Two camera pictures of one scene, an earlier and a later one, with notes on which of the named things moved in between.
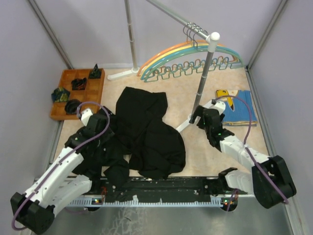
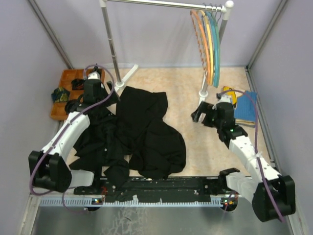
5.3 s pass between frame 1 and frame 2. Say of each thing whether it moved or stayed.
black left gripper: moved
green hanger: moved
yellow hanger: moved
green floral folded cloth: stayed
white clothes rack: moved
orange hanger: moved
